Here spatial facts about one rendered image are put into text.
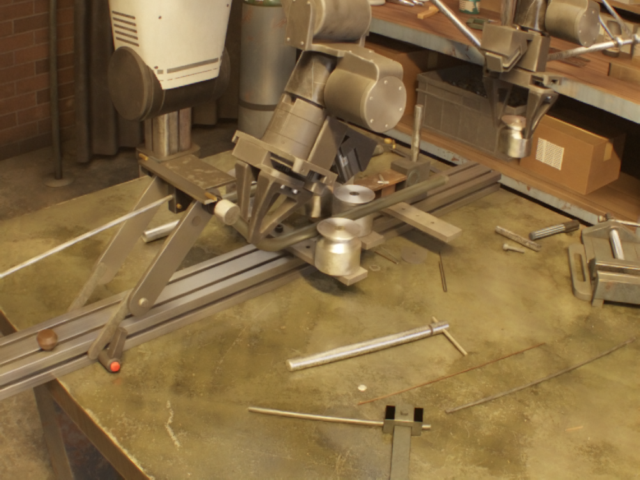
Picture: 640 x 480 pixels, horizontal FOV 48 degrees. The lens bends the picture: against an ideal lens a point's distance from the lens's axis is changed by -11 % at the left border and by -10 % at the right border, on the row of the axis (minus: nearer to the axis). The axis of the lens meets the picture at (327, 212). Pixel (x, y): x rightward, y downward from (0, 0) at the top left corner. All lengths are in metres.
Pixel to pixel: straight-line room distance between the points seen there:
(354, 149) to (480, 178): 0.38
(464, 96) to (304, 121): 1.79
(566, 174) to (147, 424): 1.85
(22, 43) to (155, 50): 2.21
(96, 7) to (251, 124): 0.91
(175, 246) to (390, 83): 0.26
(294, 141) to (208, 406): 0.27
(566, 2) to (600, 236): 0.34
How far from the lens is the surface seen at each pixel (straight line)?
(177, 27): 1.48
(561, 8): 1.05
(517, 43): 1.02
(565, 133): 2.39
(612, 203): 2.38
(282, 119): 0.81
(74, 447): 1.16
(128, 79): 1.53
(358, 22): 0.81
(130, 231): 0.86
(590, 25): 1.05
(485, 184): 1.22
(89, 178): 3.44
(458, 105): 2.58
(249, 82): 2.87
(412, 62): 2.77
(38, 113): 3.76
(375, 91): 0.75
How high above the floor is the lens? 1.38
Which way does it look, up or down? 26 degrees down
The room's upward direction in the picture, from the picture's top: 4 degrees clockwise
